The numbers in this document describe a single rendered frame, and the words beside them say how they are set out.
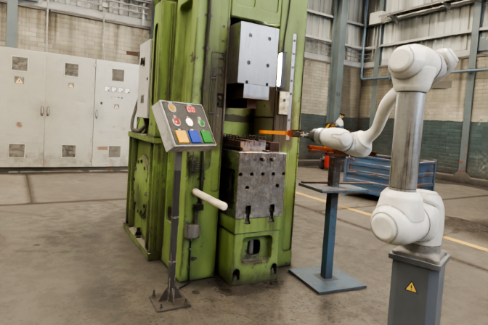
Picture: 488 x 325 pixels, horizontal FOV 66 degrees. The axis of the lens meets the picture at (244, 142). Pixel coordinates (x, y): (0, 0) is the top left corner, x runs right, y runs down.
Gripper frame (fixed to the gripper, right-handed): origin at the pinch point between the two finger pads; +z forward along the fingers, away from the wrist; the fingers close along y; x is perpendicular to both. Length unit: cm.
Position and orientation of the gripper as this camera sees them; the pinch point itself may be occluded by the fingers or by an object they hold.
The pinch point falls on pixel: (295, 133)
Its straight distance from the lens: 220.2
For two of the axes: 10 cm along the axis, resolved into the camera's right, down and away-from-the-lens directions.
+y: 8.7, 0.3, 4.9
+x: 0.7, -10.0, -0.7
